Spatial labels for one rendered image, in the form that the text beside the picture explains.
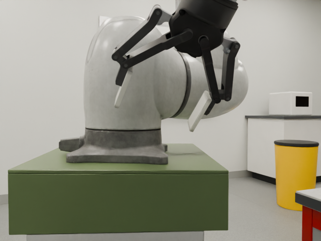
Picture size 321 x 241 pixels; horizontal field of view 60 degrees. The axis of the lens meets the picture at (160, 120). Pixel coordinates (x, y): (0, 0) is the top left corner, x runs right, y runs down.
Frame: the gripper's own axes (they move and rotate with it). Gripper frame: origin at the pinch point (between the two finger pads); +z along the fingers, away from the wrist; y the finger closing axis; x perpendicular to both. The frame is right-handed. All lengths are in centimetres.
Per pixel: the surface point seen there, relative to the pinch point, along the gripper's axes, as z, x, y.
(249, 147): 157, 261, 225
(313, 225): 14.2, -3.1, 44.6
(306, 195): 9.7, 1.1, 41.5
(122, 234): 15.5, -13.6, -0.2
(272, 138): 117, 235, 225
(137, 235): 14.8, -13.7, 2.0
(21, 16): 95, 268, -99
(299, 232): 112, 85, 174
